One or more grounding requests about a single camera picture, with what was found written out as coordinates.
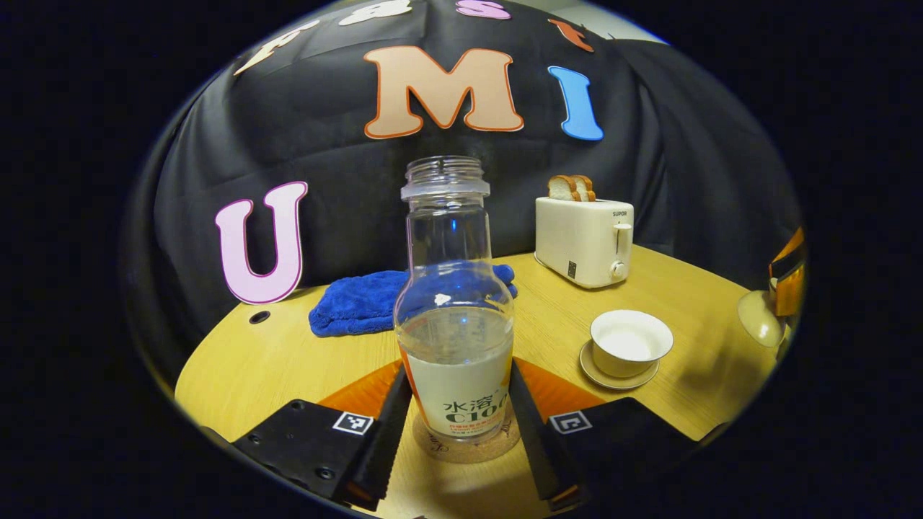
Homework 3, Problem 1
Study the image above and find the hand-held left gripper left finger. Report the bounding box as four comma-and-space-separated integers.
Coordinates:
229, 359, 413, 513

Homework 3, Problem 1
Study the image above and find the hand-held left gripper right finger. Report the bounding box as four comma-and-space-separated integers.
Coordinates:
508, 357, 702, 513

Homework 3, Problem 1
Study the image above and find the white teacup lid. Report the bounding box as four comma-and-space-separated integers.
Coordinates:
736, 288, 788, 349

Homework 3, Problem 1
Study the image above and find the round cork coaster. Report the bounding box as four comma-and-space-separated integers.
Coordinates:
412, 411, 521, 463

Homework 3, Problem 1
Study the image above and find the white teacup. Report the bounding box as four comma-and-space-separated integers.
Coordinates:
590, 310, 674, 379

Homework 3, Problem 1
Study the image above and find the clear water bottle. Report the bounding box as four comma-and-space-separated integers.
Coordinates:
394, 156, 516, 442

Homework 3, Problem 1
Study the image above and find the white saucer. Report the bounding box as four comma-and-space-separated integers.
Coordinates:
580, 339, 661, 391

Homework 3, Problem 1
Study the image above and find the blue folded towel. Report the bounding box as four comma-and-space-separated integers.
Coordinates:
309, 264, 518, 338

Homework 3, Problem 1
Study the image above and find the white toaster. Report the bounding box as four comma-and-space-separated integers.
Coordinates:
534, 197, 635, 290

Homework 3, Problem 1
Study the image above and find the black backdrop cloth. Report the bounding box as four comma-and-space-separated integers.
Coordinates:
123, 0, 805, 376

